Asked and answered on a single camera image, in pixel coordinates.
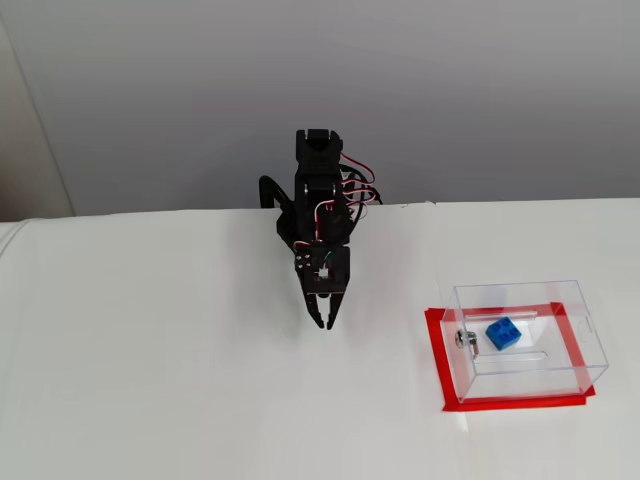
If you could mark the blue lego brick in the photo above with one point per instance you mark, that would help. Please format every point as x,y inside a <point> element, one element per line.
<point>502,334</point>

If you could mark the black table clamp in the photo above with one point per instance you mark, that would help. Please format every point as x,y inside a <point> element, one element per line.
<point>272,190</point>

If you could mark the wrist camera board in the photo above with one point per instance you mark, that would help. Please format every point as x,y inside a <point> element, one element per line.
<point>330,277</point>

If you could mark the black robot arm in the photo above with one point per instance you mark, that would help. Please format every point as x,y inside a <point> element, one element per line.
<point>320,195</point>

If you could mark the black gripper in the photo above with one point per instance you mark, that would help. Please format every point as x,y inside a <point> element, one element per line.
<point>334,274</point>

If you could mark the transparent plastic box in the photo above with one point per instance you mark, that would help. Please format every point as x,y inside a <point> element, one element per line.
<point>550,375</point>

